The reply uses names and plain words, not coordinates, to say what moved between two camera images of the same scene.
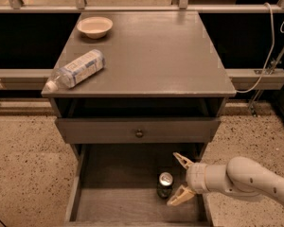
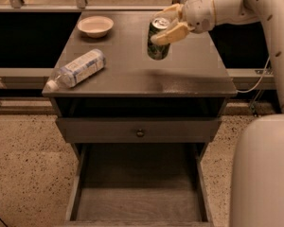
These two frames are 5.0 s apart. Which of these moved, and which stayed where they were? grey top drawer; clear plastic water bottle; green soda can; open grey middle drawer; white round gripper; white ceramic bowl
Moved: white round gripper; green soda can
Stayed: open grey middle drawer; clear plastic water bottle; white ceramic bowl; grey top drawer
